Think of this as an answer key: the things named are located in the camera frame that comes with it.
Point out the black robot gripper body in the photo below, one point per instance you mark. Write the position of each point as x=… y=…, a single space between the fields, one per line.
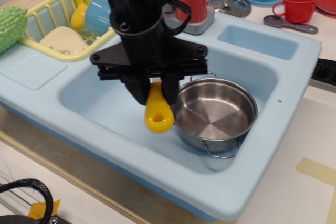
x=150 y=49

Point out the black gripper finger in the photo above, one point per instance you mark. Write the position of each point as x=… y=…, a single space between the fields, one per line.
x=138 y=86
x=170 y=87

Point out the toy knife yellow handle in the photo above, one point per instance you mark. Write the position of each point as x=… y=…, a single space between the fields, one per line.
x=159 y=117

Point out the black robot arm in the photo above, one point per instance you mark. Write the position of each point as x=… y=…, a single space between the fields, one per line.
x=139 y=11

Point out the stainless steel pot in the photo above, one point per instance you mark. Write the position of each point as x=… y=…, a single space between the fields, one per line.
x=214 y=115

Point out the steel pot lid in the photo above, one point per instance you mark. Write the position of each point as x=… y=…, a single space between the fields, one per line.
x=236 y=8

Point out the grey toy faucet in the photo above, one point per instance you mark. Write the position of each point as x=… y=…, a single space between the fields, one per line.
x=197 y=26

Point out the light blue toy sink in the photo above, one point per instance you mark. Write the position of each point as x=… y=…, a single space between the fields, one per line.
x=103 y=119

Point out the blue cup in rack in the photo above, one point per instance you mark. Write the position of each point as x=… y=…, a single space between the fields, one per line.
x=97 y=17

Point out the yellow toy spoon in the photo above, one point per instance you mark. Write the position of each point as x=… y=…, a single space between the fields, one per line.
x=78 y=17

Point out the yellow dish rack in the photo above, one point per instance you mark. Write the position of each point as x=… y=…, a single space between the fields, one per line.
x=50 y=14

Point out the grey toy spoon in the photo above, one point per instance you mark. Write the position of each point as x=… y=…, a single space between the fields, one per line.
x=278 y=22

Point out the green toy vegetable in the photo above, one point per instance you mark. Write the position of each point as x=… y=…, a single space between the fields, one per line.
x=13 y=24

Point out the red plastic mug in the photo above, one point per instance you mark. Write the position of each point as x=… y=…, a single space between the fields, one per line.
x=295 y=11

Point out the yellow tape piece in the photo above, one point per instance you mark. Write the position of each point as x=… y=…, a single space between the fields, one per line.
x=37 y=210

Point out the black rail at right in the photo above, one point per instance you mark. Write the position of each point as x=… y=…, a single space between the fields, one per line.
x=325 y=71

